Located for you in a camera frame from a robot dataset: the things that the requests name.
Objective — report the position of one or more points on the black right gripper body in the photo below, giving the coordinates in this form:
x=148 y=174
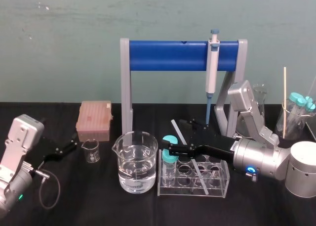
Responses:
x=214 y=144

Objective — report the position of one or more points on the glass conical flask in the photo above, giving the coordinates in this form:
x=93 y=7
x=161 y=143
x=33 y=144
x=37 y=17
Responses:
x=261 y=97

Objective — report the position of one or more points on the clear plastic panel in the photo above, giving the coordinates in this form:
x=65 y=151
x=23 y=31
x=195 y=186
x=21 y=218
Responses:
x=312 y=127

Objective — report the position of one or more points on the black table cloth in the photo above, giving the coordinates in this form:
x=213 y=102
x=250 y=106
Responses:
x=89 y=201

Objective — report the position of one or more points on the clear acrylic tube rack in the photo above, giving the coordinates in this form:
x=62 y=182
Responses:
x=214 y=184

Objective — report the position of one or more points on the clear tube with teal cap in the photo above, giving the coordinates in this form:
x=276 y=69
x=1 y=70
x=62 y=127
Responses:
x=169 y=170
x=295 y=104
x=309 y=103
x=170 y=139

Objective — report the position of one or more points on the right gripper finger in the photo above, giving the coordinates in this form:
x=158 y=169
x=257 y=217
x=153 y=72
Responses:
x=196 y=127
x=179 y=149

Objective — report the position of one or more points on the blue and grey pipette stand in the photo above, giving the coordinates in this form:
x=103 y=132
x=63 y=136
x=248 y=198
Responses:
x=168 y=55

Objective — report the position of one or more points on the glass beaker holding tubes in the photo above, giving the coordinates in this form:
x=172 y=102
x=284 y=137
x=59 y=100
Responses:
x=292 y=127

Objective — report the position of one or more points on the pink pipette tip box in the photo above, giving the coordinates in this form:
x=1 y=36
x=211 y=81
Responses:
x=93 y=119

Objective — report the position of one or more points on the thin wooden stick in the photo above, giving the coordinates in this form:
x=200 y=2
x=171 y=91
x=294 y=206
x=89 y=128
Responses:
x=285 y=100

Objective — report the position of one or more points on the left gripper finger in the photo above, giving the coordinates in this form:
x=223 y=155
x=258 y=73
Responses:
x=67 y=142
x=66 y=151

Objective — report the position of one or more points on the small glass beaker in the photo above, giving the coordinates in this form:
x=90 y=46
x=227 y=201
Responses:
x=90 y=153

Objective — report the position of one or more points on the large glass beaker with water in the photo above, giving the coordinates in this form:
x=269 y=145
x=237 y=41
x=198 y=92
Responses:
x=137 y=166

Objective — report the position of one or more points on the clear glass stirring rod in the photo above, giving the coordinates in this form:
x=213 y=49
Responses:
x=201 y=176

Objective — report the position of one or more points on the white and blue pipette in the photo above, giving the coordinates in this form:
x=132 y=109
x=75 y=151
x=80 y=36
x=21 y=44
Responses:
x=211 y=72

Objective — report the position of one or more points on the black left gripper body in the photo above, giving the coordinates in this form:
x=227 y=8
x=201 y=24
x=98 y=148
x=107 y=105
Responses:
x=48 y=149

